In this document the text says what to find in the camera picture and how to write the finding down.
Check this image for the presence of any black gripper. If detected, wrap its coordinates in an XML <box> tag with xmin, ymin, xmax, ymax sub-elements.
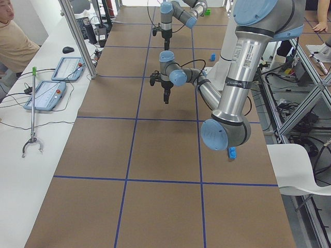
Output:
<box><xmin>161</xmin><ymin>29</ymin><xmax>172</xmax><ymax>51</ymax></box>
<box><xmin>161</xmin><ymin>81</ymin><xmax>174</xmax><ymax>104</ymax></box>

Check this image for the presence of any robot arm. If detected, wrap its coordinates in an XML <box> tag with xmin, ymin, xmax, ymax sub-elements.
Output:
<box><xmin>159</xmin><ymin>1</ymin><xmax>306</xmax><ymax>150</ymax></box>
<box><xmin>153</xmin><ymin>1</ymin><xmax>207</xmax><ymax>50</ymax></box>

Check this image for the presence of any green double stud block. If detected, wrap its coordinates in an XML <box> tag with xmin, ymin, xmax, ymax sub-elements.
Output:
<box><xmin>204</xmin><ymin>9</ymin><xmax>211</xmax><ymax>16</ymax></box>

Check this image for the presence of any black water bottle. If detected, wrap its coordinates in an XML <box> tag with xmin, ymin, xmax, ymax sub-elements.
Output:
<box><xmin>83</xmin><ymin>18</ymin><xmax>97</xmax><ymax>44</ymax></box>

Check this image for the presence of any blue block far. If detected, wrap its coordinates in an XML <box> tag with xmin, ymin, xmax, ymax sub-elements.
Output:
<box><xmin>228</xmin><ymin>147</ymin><xmax>237</xmax><ymax>160</ymax></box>

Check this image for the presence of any brown paper table mat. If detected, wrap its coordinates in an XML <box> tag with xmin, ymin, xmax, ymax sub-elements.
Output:
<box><xmin>26</xmin><ymin>7</ymin><xmax>295</xmax><ymax>247</ymax></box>

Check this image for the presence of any black keyboard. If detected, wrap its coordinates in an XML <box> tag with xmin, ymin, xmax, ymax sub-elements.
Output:
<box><xmin>76</xmin><ymin>18</ymin><xmax>88</xmax><ymax>40</ymax></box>

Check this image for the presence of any far teach pendant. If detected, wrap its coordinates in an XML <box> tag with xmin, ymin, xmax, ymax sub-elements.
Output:
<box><xmin>51</xmin><ymin>57</ymin><xmax>84</xmax><ymax>81</ymax></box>

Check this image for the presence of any teach pendant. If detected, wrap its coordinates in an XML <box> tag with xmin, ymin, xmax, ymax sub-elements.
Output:
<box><xmin>51</xmin><ymin>57</ymin><xmax>84</xmax><ymax>81</ymax></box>
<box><xmin>35</xmin><ymin>81</ymin><xmax>66</xmax><ymax>111</ymax></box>

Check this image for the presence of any black computer mouse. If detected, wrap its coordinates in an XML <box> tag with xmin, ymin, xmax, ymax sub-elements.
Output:
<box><xmin>62</xmin><ymin>46</ymin><xmax>74</xmax><ymax>54</ymax></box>

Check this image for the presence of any near teach pendant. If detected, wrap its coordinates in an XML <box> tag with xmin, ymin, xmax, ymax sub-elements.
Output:
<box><xmin>35</xmin><ymin>81</ymin><xmax>66</xmax><ymax>111</ymax></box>

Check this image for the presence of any white chair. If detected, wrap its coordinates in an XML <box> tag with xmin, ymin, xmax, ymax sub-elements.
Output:
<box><xmin>267</xmin><ymin>144</ymin><xmax>330</xmax><ymax>199</ymax></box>

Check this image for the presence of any person in beige shirt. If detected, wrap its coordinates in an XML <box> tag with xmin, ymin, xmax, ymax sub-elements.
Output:
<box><xmin>1</xmin><ymin>1</ymin><xmax>40</xmax><ymax>75</ymax></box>

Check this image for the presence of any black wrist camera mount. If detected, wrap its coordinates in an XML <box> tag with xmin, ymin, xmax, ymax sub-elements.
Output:
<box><xmin>152</xmin><ymin>23</ymin><xmax>162</xmax><ymax>37</ymax></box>

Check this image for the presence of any cable on arm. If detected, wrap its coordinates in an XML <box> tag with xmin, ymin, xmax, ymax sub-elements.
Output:
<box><xmin>178</xmin><ymin>59</ymin><xmax>207</xmax><ymax>86</ymax></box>

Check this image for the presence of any blue block near pedestal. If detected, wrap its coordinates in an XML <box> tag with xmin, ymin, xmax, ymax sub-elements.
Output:
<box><xmin>209</xmin><ymin>53</ymin><xmax>216</xmax><ymax>61</ymax></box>

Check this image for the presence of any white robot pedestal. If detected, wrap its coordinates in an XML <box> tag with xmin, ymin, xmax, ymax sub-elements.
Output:
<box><xmin>205</xmin><ymin>0</ymin><xmax>237</xmax><ymax>91</ymax></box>

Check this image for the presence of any aluminium frame post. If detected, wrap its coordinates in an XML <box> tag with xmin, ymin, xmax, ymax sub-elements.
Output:
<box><xmin>58</xmin><ymin>0</ymin><xmax>97</xmax><ymax>79</ymax></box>

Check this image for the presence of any green handled grabber tool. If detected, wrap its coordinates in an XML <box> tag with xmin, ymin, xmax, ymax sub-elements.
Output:
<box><xmin>22</xmin><ymin>67</ymin><xmax>43</xmax><ymax>158</ymax></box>

